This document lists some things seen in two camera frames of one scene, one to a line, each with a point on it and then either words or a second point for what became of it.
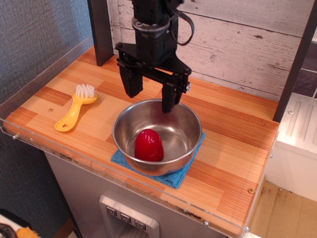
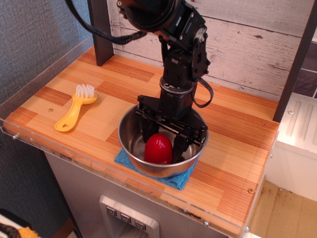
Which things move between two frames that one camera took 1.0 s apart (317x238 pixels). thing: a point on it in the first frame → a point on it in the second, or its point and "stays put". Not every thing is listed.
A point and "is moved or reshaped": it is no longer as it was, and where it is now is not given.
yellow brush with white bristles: [85, 94] stays put
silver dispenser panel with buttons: [124, 221] stays put
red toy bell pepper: [148, 146] is moved or reshaped
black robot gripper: [154, 57] → [173, 110]
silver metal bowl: [180, 130] is moved or reshaped
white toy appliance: [292, 161] stays put
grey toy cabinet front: [80, 188] stays put
